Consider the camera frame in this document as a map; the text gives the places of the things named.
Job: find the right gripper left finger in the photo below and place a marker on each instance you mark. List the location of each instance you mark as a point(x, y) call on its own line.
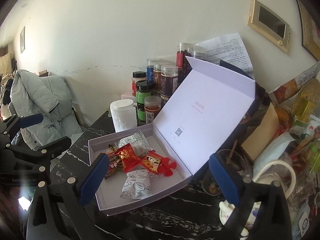
point(91, 180)

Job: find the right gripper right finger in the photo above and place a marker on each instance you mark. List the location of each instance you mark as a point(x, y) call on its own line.
point(227, 179)

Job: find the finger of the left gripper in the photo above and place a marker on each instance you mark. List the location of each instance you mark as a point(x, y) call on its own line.
point(31, 120)
point(57, 147)

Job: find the red gold candy packet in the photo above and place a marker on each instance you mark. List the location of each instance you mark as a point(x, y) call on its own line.
point(128, 157)

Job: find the red plastic fan propeller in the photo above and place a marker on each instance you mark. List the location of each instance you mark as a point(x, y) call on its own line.
point(166, 167)

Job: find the red brown candy wrappers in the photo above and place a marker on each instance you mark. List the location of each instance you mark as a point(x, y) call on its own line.
point(115, 162)

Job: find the white bread-print snack bag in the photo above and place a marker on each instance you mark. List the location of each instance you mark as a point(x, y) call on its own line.
point(138, 142)

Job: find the red cartoon figure candy packet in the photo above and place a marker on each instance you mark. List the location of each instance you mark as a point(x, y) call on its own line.
point(151, 162)

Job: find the clear glass cup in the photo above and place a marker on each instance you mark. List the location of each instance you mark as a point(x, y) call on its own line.
point(233, 159)

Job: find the grey puffer jacket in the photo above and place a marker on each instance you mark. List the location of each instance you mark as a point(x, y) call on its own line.
point(49, 96)

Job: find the white cartoon water bottle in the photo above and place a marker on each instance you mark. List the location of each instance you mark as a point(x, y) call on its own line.
point(273, 218)

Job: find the white open gift box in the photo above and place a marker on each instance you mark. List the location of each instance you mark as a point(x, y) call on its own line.
point(195, 122)

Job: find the brown paper bag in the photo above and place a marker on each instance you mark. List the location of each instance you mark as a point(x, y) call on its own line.
point(262, 135)

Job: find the white paper towel roll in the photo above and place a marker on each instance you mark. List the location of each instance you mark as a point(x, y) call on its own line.
point(123, 114)

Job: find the red chili clear jar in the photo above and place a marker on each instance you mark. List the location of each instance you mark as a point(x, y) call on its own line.
point(152, 106)

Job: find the green label black-lid jar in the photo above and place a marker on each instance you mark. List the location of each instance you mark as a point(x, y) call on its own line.
point(143, 90)

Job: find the dark tea clear jar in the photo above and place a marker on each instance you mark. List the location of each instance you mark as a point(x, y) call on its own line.
point(169, 81)

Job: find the brown spice clear jar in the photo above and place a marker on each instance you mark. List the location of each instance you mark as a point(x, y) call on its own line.
point(157, 70)

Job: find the blue label clear jar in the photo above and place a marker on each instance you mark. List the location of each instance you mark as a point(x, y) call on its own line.
point(150, 66)

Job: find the printed white paper sheet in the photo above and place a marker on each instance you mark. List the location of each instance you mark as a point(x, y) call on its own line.
point(228, 48)

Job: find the tall red label jar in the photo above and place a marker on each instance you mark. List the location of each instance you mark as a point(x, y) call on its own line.
point(184, 68)

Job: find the small wall picture frame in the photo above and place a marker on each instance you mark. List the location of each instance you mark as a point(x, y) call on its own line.
point(22, 40)

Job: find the cream wall intercom panel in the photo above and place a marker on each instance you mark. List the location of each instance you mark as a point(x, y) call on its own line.
point(269, 25)

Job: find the gold framed wall picture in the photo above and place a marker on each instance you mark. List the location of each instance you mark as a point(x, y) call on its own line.
point(310, 31)

